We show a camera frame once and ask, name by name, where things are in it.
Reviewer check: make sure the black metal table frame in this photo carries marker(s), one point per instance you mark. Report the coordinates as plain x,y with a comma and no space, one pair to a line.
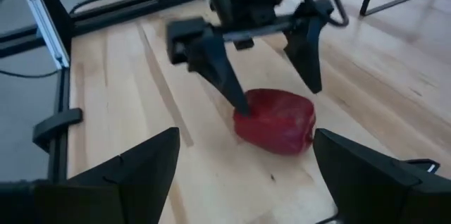
105,19

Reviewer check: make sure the silver aluminium extrusion post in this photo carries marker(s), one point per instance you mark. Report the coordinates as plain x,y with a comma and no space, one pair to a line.
46,26

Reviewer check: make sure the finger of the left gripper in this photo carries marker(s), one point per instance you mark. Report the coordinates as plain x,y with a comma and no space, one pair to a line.
308,48
211,55

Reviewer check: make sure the red bell pepper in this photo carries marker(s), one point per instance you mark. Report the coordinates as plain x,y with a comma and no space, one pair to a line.
282,125

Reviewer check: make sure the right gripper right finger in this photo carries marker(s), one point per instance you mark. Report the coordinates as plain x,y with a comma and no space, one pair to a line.
380,192

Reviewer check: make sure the black table clamp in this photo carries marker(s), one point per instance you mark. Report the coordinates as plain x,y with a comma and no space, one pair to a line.
56,122

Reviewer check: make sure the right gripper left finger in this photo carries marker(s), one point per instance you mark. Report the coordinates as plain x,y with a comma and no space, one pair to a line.
105,196

